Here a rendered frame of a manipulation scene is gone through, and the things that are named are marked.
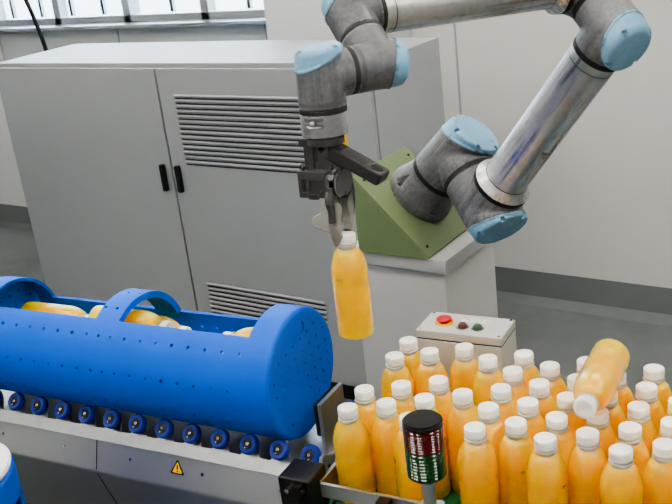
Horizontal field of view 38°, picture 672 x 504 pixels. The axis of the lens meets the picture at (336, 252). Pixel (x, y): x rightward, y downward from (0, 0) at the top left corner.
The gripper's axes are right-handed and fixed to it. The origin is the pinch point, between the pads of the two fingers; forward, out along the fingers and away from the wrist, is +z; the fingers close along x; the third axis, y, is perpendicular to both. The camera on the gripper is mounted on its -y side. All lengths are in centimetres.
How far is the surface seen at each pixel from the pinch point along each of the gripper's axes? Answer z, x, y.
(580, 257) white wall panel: 109, -281, 25
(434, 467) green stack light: 22, 38, -32
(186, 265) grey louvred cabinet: 85, -172, 175
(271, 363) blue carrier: 24.0, 11.1, 13.4
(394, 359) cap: 29.3, -7.2, -5.0
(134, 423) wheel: 45, 11, 53
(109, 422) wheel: 46, 11, 60
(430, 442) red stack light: 18, 39, -32
